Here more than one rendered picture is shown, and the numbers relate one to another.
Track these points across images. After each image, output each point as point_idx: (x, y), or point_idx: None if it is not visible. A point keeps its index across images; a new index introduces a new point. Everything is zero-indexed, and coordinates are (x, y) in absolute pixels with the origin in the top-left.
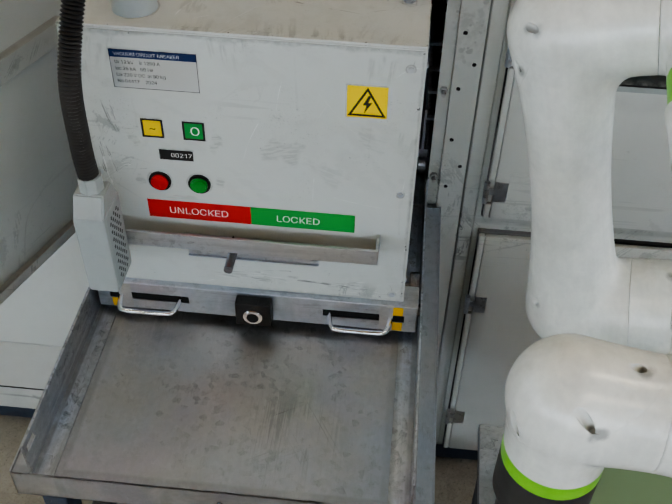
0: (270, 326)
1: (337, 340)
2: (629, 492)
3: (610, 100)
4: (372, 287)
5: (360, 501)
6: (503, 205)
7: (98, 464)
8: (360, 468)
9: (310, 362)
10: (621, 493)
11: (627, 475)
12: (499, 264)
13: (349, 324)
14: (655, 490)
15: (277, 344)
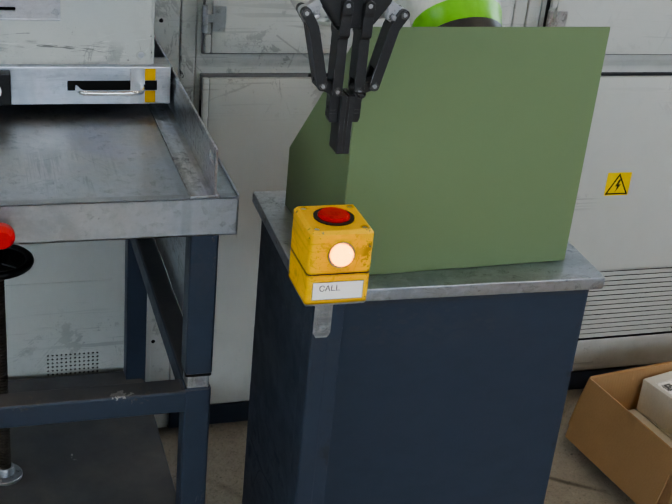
0: (7, 116)
1: (87, 119)
2: (423, 67)
3: None
4: (120, 47)
5: (160, 196)
6: (224, 35)
7: None
8: (150, 180)
9: (63, 132)
10: (417, 70)
11: (419, 41)
12: (227, 115)
13: (98, 100)
14: (445, 61)
15: (20, 125)
